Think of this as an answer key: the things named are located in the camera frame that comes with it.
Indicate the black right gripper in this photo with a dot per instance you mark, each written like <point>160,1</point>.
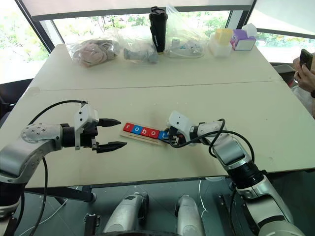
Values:
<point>178,138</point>

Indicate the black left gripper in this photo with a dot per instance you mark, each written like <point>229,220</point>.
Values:
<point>89,136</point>

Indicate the blue letter tile t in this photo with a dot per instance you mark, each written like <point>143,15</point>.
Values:
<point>163,135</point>

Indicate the red letter tile o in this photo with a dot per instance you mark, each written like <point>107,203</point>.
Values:
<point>154,134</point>

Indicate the red letter tile b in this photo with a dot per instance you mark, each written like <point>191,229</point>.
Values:
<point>146,132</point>

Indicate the wooden letter tray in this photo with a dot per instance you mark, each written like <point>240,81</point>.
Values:
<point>137,138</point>

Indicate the dark smartphone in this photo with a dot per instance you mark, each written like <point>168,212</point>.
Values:
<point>306,57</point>

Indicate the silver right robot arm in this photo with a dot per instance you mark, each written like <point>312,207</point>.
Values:
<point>236,152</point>

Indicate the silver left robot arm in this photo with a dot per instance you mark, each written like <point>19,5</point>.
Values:
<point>29,145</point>

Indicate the red letter tile r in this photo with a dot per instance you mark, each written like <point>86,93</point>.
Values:
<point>128,127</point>

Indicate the blue letter tile o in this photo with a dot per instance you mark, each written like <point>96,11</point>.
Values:
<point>136,129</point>

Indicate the silver right robot leg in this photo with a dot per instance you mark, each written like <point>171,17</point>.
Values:
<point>189,216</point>

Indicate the silver robot leg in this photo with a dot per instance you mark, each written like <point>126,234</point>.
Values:
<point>125,214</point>
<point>189,216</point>

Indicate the silver left robot leg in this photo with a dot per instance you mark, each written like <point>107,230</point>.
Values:
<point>125,214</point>

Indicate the person's bare hand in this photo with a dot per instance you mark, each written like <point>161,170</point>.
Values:
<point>306,78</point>

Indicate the black table base bar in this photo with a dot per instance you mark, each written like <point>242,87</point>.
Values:
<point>64,194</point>

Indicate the plastic bag with beige cloth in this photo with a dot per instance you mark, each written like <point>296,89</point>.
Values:
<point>93,52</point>

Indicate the plastic bag with grey parts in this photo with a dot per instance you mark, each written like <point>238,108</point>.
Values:
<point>140,54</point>

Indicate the clear bag with tubing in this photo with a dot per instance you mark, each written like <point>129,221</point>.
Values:
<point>184,48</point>

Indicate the black office chair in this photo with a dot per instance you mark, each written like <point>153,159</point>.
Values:
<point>12,93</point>

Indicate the black travel tumbler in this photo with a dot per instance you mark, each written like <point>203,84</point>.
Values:
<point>158,30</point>

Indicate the yellow plastic container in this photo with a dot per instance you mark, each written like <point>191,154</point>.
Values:
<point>224,36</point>

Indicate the purple tissue box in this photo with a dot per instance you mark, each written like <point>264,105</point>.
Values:
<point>243,41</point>

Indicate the grey chair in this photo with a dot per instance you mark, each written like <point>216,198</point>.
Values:
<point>283,71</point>

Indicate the person's white garment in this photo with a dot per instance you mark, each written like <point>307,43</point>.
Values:
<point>304,97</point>

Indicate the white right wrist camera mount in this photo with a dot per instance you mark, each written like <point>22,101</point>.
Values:
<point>180,121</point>

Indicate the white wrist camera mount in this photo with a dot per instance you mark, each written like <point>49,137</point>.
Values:
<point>83,115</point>
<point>180,121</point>

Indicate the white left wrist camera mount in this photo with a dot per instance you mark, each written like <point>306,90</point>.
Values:
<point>83,115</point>

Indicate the black metal floor bracket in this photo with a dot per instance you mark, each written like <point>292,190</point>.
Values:
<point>227,211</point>
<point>91,225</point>

